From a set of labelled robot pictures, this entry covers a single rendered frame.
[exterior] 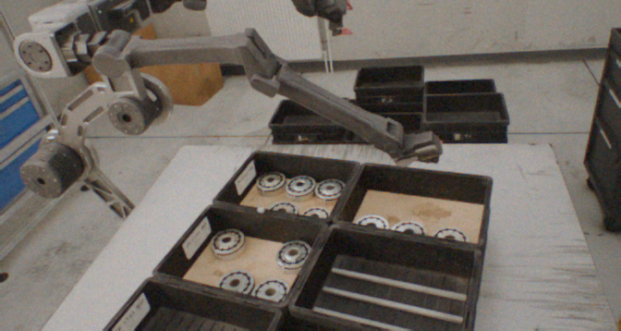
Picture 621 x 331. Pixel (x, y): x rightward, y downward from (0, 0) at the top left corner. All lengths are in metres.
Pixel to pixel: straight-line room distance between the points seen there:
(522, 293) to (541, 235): 0.25
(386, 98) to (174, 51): 1.77
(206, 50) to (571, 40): 3.69
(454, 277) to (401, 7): 3.21
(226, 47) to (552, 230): 1.13
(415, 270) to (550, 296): 0.38
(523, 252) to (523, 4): 2.99
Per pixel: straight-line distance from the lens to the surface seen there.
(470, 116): 2.67
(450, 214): 1.50
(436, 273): 1.33
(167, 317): 1.38
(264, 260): 1.42
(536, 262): 1.58
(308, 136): 2.52
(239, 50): 1.13
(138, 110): 1.66
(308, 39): 4.35
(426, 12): 4.28
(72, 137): 2.06
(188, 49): 1.20
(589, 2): 4.44
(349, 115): 1.21
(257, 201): 1.63
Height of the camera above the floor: 1.81
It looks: 33 degrees down
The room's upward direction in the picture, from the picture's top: 10 degrees counter-clockwise
